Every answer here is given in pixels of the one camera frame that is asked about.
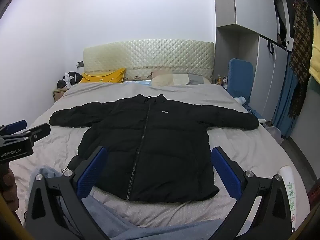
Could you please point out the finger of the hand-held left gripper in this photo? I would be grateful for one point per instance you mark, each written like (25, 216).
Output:
(15, 126)
(37, 132)

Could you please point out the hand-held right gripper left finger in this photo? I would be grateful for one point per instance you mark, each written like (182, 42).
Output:
(92, 171)

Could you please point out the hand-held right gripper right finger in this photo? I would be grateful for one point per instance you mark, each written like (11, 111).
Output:
(226, 172)

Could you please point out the black puffer jacket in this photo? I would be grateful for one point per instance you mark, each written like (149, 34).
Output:
(162, 142)

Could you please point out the blue clothes pile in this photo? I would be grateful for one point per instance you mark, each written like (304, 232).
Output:
(251, 110)

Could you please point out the person's left hand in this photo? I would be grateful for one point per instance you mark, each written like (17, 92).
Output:
(11, 190)

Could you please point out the wooden nightstand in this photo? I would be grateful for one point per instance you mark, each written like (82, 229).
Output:
(58, 95)

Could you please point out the person's blue-grey trouser leg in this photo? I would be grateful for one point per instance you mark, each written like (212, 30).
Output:
(105, 217)

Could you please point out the black bag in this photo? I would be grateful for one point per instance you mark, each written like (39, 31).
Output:
(61, 83)

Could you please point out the white bottle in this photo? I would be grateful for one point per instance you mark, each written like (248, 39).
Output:
(66, 80)

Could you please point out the clear plastic container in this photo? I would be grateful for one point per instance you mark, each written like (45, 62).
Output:
(273, 133)

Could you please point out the white roll with green print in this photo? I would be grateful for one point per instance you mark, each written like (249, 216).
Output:
(290, 192)

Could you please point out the bed with grey sheet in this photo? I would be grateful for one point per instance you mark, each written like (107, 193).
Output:
(225, 100)

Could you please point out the white stuffed toy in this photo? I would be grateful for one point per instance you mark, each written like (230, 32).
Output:
(241, 100)

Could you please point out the yellow pillow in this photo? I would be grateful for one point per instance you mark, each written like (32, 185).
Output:
(105, 77)

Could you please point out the blue curtain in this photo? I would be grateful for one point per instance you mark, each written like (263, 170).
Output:
(285, 100)

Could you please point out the blue padded board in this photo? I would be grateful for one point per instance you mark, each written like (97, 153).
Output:
(240, 77)

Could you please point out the grey pillow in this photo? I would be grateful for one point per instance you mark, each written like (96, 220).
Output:
(197, 79)

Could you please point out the light blue bed sheet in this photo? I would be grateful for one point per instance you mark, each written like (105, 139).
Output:
(137, 82)

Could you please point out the cream folded towel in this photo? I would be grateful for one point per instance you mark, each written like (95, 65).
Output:
(181, 79)

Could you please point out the beige pillow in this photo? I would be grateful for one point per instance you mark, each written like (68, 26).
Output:
(161, 80)

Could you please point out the cream quilted headboard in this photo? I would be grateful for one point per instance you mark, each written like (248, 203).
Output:
(150, 55)

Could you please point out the yellow hanging garment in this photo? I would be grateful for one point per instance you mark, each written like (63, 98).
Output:
(315, 55)

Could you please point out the brown houndstooth garment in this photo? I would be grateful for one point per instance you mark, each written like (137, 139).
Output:
(301, 42)

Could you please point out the grey wardrobe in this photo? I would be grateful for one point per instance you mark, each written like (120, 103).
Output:
(250, 5)

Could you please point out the wall socket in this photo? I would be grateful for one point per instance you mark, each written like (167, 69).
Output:
(79, 64)

